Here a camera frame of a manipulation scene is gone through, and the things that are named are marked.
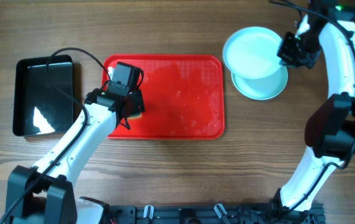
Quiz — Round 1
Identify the light blue plate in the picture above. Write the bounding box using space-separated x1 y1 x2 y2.
222 26 282 79
231 67 288 101

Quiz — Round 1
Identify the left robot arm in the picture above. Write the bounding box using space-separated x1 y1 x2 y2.
0 62 144 223

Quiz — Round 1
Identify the black water tray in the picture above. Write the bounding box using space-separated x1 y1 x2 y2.
12 55 74 136

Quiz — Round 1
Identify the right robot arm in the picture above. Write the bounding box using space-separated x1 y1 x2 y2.
267 1 355 221

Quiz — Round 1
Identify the left black cable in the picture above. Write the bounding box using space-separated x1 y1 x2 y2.
0 47 145 224

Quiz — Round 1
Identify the red plastic tray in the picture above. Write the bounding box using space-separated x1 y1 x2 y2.
104 54 225 140

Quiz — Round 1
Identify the orange green sponge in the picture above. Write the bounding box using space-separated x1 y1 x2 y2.
128 113 142 120

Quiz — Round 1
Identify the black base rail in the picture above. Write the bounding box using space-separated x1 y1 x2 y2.
108 203 326 224

